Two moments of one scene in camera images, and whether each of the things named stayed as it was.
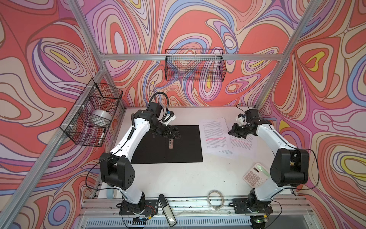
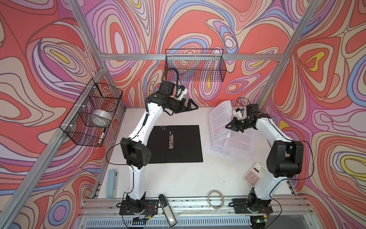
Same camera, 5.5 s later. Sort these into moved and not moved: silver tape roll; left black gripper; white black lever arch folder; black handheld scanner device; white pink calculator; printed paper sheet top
Moved: left black gripper; printed paper sheet top
Not moved: silver tape roll; black handheld scanner device; white pink calculator; white black lever arch folder
